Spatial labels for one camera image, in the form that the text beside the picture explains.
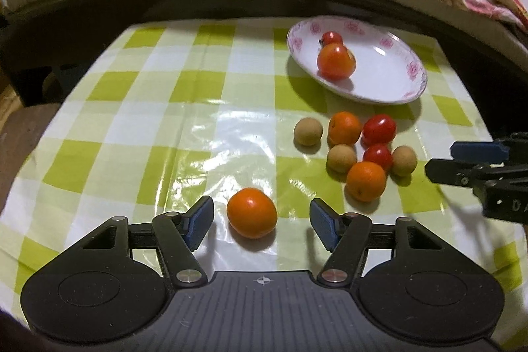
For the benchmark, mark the small red cherry tomato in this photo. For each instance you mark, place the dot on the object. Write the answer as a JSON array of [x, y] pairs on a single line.
[[377, 157]]

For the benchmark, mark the brown longan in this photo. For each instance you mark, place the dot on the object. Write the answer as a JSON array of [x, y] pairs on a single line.
[[341, 158], [307, 131], [405, 161]]

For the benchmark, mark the green white checked tablecloth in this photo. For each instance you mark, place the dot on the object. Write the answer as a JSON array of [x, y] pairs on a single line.
[[144, 137]]

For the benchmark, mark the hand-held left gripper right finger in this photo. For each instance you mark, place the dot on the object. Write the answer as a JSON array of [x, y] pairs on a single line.
[[324, 225]]

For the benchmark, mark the small orange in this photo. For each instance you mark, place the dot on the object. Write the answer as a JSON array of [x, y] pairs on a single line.
[[251, 218], [366, 181], [344, 128]]

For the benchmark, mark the white floral rimmed plate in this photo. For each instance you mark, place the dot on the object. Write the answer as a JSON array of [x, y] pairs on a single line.
[[383, 67]]

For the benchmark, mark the small red tomato with stem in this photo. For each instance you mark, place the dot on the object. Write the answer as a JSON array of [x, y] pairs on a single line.
[[332, 37]]

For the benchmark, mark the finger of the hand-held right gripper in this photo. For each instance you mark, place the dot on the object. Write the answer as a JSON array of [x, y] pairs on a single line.
[[449, 171], [474, 152]]

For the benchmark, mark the large orange-red tomato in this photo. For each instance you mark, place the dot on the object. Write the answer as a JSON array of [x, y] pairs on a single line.
[[336, 62]]

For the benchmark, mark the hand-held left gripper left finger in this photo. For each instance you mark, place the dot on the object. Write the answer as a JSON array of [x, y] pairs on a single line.
[[201, 221]]

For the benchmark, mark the large red cherry tomato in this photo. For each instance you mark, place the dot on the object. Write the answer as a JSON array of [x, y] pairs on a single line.
[[379, 129]]

